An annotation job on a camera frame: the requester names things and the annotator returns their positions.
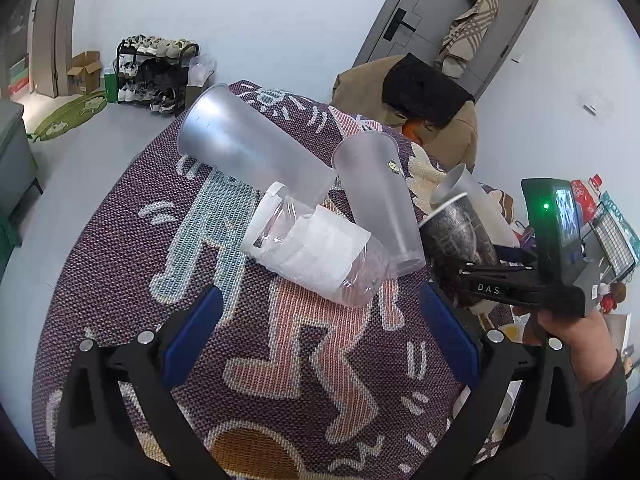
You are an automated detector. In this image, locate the red label drink bottle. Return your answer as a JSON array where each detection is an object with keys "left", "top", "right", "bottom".
[{"left": 570, "top": 174, "right": 603, "bottom": 226}]

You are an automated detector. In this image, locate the grey door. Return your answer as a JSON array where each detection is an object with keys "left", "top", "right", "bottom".
[{"left": 354, "top": 0, "right": 539, "bottom": 99}]

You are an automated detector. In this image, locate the plaid scarf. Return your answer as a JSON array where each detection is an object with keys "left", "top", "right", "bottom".
[{"left": 435, "top": 0, "right": 500, "bottom": 79}]

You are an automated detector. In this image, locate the small frosted plastic cup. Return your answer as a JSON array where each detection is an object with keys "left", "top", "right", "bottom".
[{"left": 431, "top": 164, "right": 520, "bottom": 247}]

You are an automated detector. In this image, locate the brown chair with black cushion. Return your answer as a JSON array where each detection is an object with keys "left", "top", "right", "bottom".
[{"left": 331, "top": 54, "right": 478, "bottom": 171}]

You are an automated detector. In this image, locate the green floor mat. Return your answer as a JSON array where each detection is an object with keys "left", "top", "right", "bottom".
[{"left": 27, "top": 90, "right": 108, "bottom": 143}]

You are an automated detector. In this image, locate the right hand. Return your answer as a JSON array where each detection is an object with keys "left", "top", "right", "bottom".
[{"left": 537, "top": 310, "right": 618, "bottom": 389}]

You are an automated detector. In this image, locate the clear jar white label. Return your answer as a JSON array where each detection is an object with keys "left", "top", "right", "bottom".
[{"left": 240, "top": 181, "right": 390, "bottom": 307}]

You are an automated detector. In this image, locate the grey sofa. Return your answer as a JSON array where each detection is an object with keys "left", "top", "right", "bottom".
[{"left": 0, "top": 100, "right": 43, "bottom": 218}]

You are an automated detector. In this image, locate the black shoe rack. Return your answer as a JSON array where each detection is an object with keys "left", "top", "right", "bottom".
[{"left": 113, "top": 35, "right": 200, "bottom": 116}]

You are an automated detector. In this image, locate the cardboard box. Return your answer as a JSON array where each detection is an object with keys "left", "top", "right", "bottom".
[{"left": 66, "top": 50, "right": 102, "bottom": 94}]

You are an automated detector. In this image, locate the large frosted plastic cup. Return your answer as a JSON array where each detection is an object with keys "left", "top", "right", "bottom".
[{"left": 177, "top": 84, "right": 336, "bottom": 206}]

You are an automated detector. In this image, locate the dark patterned paper cup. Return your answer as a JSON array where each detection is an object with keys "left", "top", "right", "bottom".
[{"left": 419, "top": 193, "right": 500, "bottom": 308}]

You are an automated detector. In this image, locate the frosted plastic tumbler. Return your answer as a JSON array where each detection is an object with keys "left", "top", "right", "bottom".
[{"left": 332, "top": 131, "right": 425, "bottom": 278}]

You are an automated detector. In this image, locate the purple patterned woven tablecloth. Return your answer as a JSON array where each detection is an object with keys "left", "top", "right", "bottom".
[{"left": 32, "top": 80, "right": 461, "bottom": 479}]

